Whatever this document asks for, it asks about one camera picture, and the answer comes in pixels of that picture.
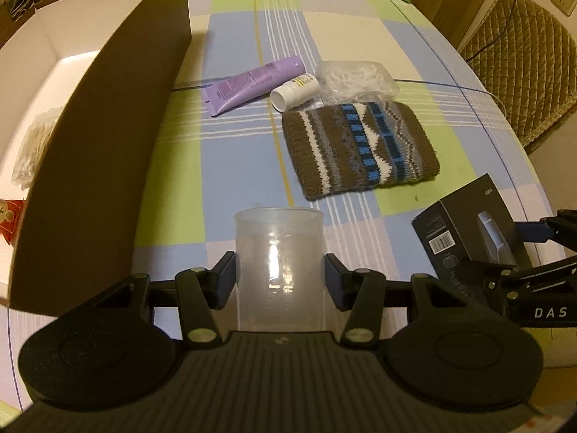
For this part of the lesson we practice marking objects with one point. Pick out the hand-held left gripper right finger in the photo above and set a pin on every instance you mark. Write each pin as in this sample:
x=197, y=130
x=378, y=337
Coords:
x=336, y=279

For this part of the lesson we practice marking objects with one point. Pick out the brown patterned knitted pouch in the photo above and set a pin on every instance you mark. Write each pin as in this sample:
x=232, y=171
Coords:
x=351, y=153

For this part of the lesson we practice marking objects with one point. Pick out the small white bottle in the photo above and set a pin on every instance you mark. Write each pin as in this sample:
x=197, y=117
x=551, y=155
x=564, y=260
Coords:
x=293, y=92

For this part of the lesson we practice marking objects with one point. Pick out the checkered tablecloth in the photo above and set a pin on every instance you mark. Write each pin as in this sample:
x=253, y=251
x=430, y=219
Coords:
x=234, y=153

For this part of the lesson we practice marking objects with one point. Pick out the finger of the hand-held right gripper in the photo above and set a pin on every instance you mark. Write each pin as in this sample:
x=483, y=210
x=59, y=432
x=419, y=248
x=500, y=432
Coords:
x=475, y=275
x=534, y=231

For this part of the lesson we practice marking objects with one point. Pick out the clear plastic cup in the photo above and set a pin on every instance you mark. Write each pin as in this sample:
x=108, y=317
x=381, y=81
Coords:
x=279, y=270

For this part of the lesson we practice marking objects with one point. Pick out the clear plastic case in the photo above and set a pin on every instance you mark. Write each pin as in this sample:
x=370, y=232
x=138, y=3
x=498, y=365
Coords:
x=351, y=81

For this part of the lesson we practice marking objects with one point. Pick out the red snack packet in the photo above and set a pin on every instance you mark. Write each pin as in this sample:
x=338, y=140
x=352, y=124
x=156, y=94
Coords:
x=9, y=221

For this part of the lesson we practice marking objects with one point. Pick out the black product box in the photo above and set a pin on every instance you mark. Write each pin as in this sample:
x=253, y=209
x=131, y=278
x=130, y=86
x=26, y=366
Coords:
x=450, y=234

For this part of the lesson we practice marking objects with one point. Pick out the purple cream tube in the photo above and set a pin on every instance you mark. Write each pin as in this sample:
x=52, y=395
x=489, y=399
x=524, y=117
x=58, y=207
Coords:
x=252, y=83

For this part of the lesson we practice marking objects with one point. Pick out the bag of cotton swabs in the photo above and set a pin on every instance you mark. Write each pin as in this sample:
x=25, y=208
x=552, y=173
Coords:
x=34, y=144

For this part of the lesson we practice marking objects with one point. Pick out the chair with quilted cover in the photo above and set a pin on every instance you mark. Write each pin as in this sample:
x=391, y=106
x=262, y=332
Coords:
x=527, y=54

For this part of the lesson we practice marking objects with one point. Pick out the brown cardboard box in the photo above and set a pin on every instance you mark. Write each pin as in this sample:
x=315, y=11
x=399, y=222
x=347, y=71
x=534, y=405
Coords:
x=112, y=144

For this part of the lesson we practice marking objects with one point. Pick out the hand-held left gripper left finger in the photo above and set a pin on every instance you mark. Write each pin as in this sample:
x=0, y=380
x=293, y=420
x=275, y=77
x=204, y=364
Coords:
x=225, y=279

